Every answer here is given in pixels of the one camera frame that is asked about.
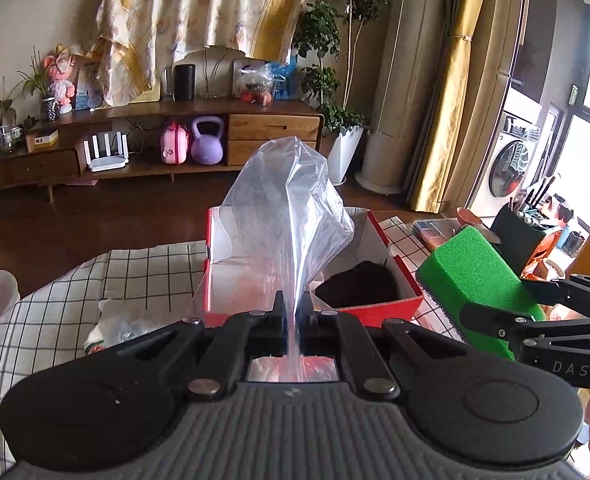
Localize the clear bubble wrap bag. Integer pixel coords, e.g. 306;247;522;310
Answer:
194;136;354;382

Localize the green sponge block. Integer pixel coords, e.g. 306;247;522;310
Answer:
415;226;545;360

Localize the red cardboard box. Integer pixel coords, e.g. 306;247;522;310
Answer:
193;206;423;327

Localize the orange tissue holder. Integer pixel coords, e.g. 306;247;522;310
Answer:
520;228;564;281

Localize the dark green utensil holder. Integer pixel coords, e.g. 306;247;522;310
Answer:
490;185;560;276

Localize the clear plastic organizer case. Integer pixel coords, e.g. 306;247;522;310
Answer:
412;218;462;252

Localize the beige standing air conditioner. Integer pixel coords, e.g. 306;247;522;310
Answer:
356;0;446;195

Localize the washing machine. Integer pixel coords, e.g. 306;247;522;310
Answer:
470;112;540;219

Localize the purple kettlebell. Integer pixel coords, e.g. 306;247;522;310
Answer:
191;116;224;166

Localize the pink small bag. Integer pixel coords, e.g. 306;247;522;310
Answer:
160;122;190;165

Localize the wooden tv cabinet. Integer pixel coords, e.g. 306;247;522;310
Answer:
0;98;324;191

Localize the black white checkered tablecloth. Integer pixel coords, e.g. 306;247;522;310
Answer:
0;214;466;480

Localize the plastic bag of fruit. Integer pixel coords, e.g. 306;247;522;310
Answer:
238;63;275;107

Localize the white wifi router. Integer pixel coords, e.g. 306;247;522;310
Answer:
82;131;129;172

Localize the blue plastic bag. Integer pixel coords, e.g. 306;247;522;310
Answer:
269;53;297;100

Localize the black cylinder speaker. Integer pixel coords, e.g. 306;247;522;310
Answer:
173;64;196;102

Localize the tall green potted plant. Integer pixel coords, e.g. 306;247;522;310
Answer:
292;0;389;185

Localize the pink plush doll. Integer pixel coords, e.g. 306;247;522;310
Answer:
43;51;76;115

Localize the floral sheet over television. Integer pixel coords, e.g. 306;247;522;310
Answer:
92;0;304;106

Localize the small potted orchid plant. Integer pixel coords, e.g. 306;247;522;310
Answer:
18;48;58;122

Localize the yellow curtain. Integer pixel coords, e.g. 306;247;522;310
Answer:
404;0;484;214

